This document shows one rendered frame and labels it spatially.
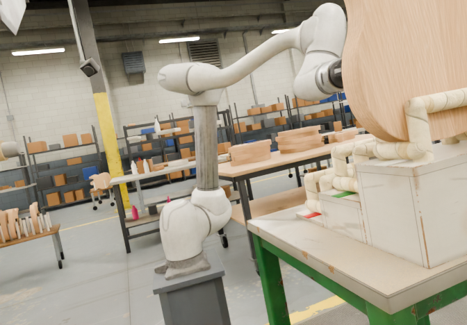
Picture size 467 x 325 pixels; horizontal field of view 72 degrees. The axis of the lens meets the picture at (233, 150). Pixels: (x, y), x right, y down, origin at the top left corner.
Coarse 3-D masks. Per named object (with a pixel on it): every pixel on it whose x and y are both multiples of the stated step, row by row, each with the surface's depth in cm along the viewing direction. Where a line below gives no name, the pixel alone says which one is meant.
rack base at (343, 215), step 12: (324, 192) 80; (336, 192) 78; (324, 204) 80; (336, 204) 75; (348, 204) 70; (360, 204) 66; (324, 216) 81; (336, 216) 76; (348, 216) 71; (360, 216) 67; (336, 228) 77; (348, 228) 72; (360, 228) 68; (360, 240) 69
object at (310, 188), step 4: (304, 180) 94; (312, 180) 93; (304, 184) 95; (308, 184) 93; (312, 184) 93; (308, 188) 94; (312, 188) 93; (316, 188) 94; (308, 192) 94; (312, 192) 93; (316, 192) 94; (308, 196) 94; (312, 196) 93; (316, 196) 94; (316, 200) 94
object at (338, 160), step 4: (332, 156) 79; (336, 156) 78; (340, 156) 77; (344, 156) 78; (332, 160) 79; (336, 160) 78; (340, 160) 77; (344, 160) 78; (336, 164) 78; (340, 164) 78; (344, 164) 78; (336, 168) 78; (340, 168) 78; (344, 168) 78; (336, 172) 78; (340, 172) 78; (344, 172) 78; (336, 176) 79; (340, 176) 78; (344, 176) 78; (348, 176) 78
